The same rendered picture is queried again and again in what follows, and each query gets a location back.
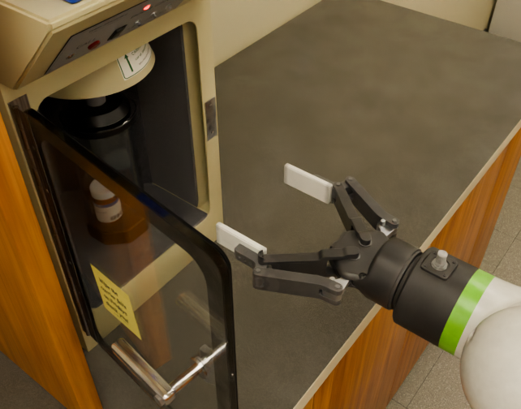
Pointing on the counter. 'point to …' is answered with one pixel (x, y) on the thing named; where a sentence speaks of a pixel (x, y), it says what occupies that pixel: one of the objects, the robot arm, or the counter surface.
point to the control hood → (40, 32)
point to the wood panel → (27, 283)
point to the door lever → (137, 365)
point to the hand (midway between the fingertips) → (260, 204)
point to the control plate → (75, 44)
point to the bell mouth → (111, 76)
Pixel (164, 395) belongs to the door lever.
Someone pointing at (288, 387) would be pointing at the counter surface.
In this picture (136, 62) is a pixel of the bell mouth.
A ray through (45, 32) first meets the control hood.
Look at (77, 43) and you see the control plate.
